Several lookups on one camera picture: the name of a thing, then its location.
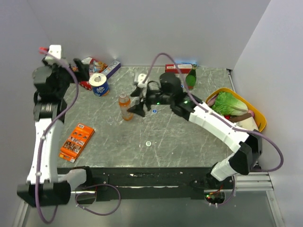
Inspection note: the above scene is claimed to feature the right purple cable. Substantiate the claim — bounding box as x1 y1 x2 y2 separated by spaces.
143 52 284 207

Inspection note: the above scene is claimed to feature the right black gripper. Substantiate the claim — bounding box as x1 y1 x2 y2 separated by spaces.
126 84 173 117

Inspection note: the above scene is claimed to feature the yellow basket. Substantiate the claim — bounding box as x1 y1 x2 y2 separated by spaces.
205 87 267 132

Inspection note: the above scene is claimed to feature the blue box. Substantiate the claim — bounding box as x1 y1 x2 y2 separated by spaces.
176 60 198 65

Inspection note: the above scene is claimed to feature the white bottle cap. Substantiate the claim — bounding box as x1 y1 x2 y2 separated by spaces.
145 141 152 147

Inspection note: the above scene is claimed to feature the purple white box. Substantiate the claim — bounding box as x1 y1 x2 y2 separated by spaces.
102 61 121 79

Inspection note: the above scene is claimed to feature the orange drink bottle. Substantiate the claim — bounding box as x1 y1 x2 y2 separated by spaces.
118 92 133 121

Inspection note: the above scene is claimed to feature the orange snack box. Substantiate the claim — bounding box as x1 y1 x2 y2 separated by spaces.
59 123 95 163

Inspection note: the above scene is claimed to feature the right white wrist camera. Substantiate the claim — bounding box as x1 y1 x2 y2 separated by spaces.
134 73 148 88

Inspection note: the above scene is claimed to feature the clear plastic bottle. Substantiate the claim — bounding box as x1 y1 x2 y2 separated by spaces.
107 117 114 125

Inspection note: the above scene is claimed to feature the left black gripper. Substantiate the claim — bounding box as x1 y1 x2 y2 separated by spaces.
43 57 89 97

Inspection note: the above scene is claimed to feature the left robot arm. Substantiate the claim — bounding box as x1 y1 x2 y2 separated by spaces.
17 58 94 207

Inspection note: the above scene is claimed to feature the toilet paper roll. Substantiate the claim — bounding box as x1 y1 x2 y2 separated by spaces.
89 73 109 96

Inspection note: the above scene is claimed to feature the green glass bottle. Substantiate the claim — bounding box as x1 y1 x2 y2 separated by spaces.
185 64 197 90

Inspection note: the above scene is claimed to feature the red box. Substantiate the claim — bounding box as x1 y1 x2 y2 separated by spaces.
165 64 192 74

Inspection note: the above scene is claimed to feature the white paper cup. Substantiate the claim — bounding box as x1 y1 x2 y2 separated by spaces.
230 113 258 131

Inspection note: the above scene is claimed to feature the green lettuce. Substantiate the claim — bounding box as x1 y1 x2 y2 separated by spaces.
211 92 248 116

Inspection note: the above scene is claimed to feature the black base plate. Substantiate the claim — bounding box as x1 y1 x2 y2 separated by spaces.
74 167 241 201

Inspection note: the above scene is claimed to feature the red snack bag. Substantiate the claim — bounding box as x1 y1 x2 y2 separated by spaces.
79 57 108 91

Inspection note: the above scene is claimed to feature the purple cable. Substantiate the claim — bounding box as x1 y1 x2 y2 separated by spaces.
143 52 284 207
36 51 121 224

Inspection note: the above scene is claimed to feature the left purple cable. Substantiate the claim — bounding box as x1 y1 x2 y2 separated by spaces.
36 51 121 224

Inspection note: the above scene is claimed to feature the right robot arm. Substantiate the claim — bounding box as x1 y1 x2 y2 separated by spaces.
128 73 262 189

